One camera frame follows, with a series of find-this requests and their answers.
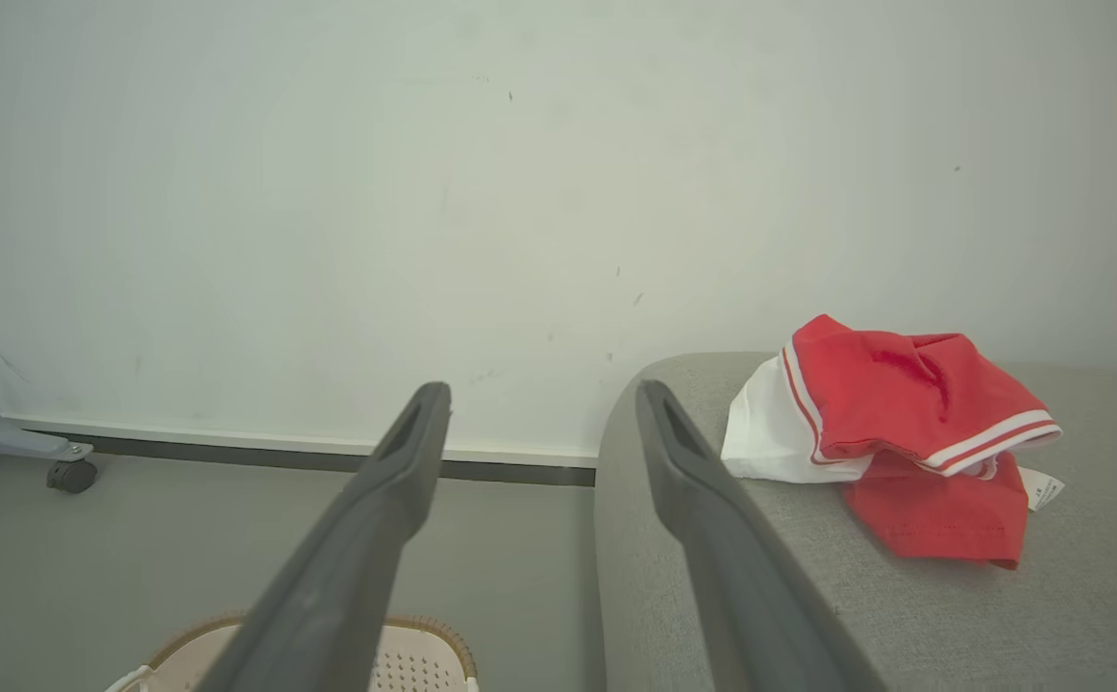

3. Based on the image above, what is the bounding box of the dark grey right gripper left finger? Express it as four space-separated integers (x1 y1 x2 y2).
192 382 453 692

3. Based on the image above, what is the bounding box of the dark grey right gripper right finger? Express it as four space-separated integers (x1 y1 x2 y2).
635 380 892 692

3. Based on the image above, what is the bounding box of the red and white garment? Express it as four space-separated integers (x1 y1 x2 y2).
720 314 1066 571

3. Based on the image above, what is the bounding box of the grey fabric sofa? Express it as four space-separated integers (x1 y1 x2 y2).
594 351 1117 692

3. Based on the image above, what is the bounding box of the white perforated laundry basket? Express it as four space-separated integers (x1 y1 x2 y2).
105 615 480 692

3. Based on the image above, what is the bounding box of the white and black baseboard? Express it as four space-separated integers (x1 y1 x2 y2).
1 414 599 487

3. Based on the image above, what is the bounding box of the black caster wheel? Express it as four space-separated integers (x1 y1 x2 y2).
47 459 99 495

